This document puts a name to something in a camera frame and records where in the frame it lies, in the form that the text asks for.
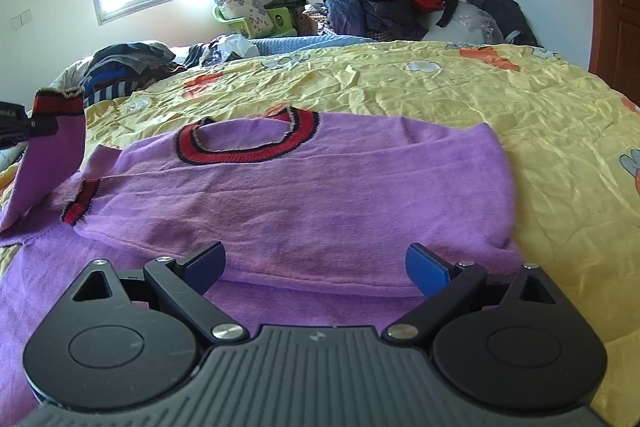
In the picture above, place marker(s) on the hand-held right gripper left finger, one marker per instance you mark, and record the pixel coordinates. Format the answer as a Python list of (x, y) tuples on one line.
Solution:
[(207, 264)]

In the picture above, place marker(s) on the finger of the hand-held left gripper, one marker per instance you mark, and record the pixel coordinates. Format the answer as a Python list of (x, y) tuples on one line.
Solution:
[(20, 122)]

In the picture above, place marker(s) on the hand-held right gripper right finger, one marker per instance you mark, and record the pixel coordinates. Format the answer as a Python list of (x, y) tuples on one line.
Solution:
[(425, 269)]

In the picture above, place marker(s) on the purple sweater with red trim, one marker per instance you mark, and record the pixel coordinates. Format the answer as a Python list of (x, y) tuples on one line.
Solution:
[(300, 187)]

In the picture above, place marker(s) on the pile of dark folded clothes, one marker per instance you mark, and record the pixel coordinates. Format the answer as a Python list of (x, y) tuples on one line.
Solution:
[(125, 62)]

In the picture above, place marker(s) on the yellow carrot-print quilt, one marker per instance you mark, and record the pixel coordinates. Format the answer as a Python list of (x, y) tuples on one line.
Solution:
[(550, 147)]

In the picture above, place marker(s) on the white plastic bag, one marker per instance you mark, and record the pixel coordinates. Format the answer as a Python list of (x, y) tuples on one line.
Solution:
[(232, 44)]

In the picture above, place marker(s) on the blue quilted blanket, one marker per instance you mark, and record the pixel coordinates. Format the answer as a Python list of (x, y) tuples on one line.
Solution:
[(310, 43)]

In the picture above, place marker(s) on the white bedding bundle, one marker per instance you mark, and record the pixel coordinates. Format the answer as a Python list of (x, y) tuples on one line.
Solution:
[(465, 24)]

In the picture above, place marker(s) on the floral pillow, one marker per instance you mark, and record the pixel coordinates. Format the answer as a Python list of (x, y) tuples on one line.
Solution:
[(240, 2)]

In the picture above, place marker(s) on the green plastic chair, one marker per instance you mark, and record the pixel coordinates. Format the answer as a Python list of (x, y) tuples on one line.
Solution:
[(280, 19)]

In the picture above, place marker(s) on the navy jacket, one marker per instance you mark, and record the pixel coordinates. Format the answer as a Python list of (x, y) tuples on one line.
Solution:
[(360, 19)]

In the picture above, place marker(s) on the black cloth bag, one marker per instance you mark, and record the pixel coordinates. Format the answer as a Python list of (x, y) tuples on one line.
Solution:
[(505, 17)]

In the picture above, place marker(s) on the houndstooth cloth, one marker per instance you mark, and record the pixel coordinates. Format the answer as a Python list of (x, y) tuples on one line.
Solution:
[(315, 14)]

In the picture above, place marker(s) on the dark bag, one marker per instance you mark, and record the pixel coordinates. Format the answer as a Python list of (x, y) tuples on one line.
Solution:
[(285, 1)]

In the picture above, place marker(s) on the brown wooden door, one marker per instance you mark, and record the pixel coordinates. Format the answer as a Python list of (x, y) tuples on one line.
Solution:
[(620, 32)]

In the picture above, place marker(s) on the white wall switch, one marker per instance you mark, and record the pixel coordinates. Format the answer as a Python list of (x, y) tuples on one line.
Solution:
[(20, 20)]

